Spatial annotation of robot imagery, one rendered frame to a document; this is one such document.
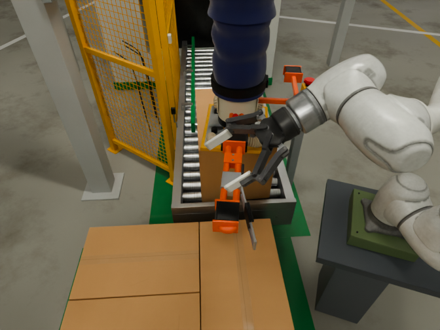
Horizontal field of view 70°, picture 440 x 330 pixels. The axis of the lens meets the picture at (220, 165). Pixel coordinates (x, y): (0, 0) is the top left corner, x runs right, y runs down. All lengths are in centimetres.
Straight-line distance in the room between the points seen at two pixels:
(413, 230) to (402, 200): 12
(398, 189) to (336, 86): 77
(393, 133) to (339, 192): 114
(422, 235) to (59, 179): 266
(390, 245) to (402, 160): 95
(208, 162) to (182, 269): 54
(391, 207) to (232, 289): 78
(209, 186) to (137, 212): 97
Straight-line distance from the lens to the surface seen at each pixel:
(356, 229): 152
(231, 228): 89
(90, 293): 167
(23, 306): 245
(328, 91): 71
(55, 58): 212
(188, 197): 189
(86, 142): 243
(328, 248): 151
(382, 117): 63
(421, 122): 65
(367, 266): 152
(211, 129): 138
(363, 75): 73
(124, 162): 301
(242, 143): 113
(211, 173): 167
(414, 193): 140
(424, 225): 135
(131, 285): 163
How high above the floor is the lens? 197
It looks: 43 degrees down
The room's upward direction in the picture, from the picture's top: straight up
